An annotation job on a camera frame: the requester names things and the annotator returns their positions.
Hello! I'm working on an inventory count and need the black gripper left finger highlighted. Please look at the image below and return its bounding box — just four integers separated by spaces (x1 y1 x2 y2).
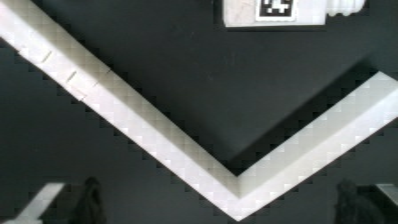
69 177 106 224

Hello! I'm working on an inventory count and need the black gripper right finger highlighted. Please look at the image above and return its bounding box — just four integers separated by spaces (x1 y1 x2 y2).
336 179 385 224

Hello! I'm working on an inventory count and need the white table leg right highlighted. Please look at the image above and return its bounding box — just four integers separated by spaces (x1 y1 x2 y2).
222 0 366 27

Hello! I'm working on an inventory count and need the white U-shaped obstacle fence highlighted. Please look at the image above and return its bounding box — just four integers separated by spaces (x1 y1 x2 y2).
0 0 398 222

